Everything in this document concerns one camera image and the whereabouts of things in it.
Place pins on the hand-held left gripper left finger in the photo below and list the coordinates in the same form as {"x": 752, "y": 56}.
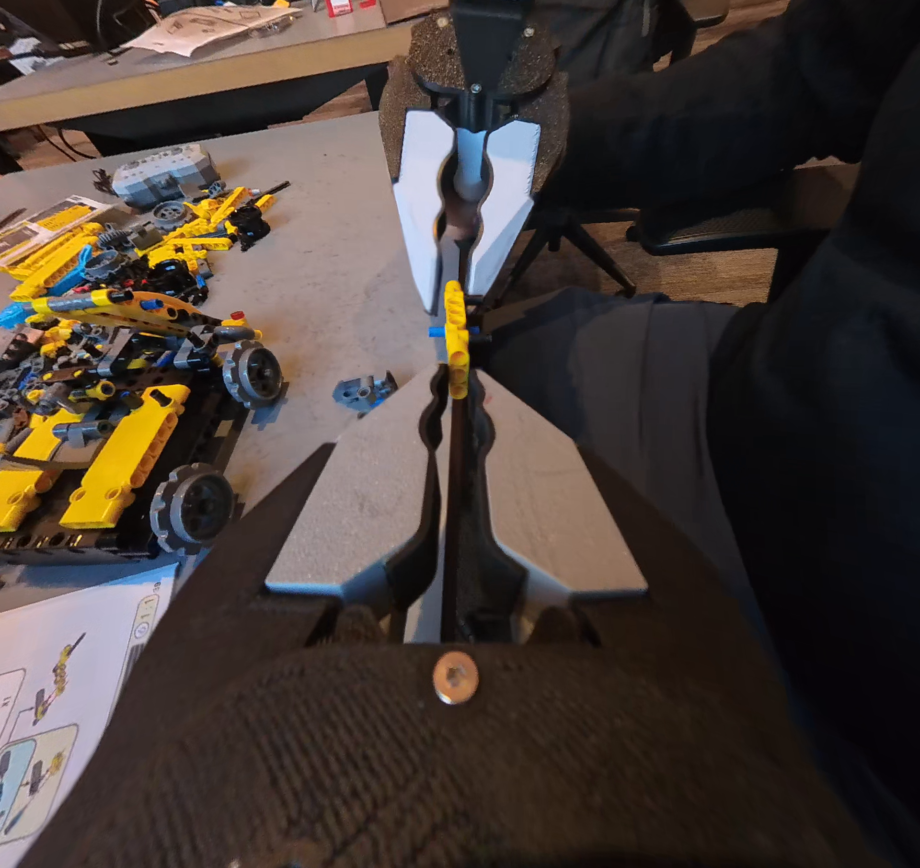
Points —
{"x": 352, "y": 516}

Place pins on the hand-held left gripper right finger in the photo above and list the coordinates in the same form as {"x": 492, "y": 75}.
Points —
{"x": 560, "y": 516}

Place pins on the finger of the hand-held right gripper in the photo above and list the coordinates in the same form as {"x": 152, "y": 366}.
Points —
{"x": 514, "y": 178}
{"x": 417, "y": 185}

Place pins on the grey brick bucket assembly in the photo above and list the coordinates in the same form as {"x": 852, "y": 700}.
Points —
{"x": 356, "y": 392}

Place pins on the yellow brick panel with pins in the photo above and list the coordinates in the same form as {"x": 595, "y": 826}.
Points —
{"x": 456, "y": 358}

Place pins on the person's right forearm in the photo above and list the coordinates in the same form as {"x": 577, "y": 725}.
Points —
{"x": 719, "y": 106}

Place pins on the person's right hand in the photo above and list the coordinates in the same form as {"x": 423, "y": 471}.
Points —
{"x": 463, "y": 221}

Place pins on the black backpack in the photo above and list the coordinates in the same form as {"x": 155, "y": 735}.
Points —
{"x": 611, "y": 13}

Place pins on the small red box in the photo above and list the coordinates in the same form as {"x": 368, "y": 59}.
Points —
{"x": 338, "y": 4}

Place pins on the black office chair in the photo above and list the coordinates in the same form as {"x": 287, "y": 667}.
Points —
{"x": 719, "y": 225}

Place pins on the long grey table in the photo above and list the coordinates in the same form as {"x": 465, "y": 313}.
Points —
{"x": 215, "y": 77}

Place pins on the pile of loose brick pieces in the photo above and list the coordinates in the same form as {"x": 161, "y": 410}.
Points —
{"x": 180, "y": 236}

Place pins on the yellow black brick vehicle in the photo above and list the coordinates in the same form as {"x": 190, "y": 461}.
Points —
{"x": 115, "y": 451}

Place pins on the grey battery box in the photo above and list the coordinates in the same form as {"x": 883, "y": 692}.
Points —
{"x": 165, "y": 174}

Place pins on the crumpled paper sheet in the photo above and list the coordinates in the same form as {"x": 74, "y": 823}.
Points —
{"x": 208, "y": 27}

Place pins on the white building instruction booklet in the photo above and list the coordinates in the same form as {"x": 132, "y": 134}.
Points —
{"x": 72, "y": 631}

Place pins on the yellow striped sticker sheet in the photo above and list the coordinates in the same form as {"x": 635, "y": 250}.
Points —
{"x": 50, "y": 225}

